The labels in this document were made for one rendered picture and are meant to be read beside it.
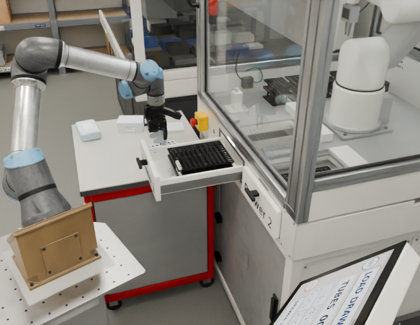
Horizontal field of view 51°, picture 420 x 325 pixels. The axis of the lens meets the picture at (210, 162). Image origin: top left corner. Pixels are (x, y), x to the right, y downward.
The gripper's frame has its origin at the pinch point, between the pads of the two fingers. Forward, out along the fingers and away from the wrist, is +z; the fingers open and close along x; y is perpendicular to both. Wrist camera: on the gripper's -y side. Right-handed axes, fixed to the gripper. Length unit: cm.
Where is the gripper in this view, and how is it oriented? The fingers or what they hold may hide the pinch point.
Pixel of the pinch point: (163, 143)
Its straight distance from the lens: 201.0
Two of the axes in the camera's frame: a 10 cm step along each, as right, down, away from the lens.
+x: 4.4, 4.7, -7.7
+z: 0.0, 8.5, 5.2
